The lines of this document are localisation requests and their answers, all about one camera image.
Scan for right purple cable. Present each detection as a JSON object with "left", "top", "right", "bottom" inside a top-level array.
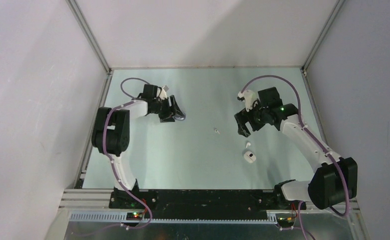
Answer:
[{"left": 239, "top": 75, "right": 350, "bottom": 240}]

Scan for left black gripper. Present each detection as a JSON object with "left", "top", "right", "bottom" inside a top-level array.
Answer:
[{"left": 151, "top": 95, "right": 184, "bottom": 123}]

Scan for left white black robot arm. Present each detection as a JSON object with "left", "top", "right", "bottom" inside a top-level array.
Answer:
[{"left": 91, "top": 84, "right": 186, "bottom": 208}]

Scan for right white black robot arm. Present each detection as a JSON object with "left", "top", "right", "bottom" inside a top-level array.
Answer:
[{"left": 234, "top": 87, "right": 358, "bottom": 210}]

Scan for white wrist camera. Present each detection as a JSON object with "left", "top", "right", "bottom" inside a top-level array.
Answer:
[
  {"left": 158, "top": 85, "right": 169, "bottom": 100},
  {"left": 237, "top": 90, "right": 258, "bottom": 112}
]

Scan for purple charging case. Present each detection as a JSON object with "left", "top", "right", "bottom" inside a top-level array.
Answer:
[{"left": 173, "top": 114, "right": 186, "bottom": 121}]

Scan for white charging case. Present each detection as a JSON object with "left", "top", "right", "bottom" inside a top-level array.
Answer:
[{"left": 243, "top": 150, "right": 257, "bottom": 164}]

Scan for grey cable duct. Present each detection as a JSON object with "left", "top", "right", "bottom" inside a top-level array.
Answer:
[{"left": 69, "top": 210, "right": 277, "bottom": 224}]

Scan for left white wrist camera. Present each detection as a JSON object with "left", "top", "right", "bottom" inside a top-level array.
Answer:
[{"left": 158, "top": 85, "right": 169, "bottom": 100}]

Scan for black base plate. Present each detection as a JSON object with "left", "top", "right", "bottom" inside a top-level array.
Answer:
[{"left": 109, "top": 188, "right": 300, "bottom": 221}]

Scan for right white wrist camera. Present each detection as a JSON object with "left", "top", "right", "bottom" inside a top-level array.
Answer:
[{"left": 237, "top": 90, "right": 258, "bottom": 112}]

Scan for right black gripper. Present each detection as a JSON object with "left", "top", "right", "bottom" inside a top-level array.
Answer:
[{"left": 235, "top": 98, "right": 269, "bottom": 137}]

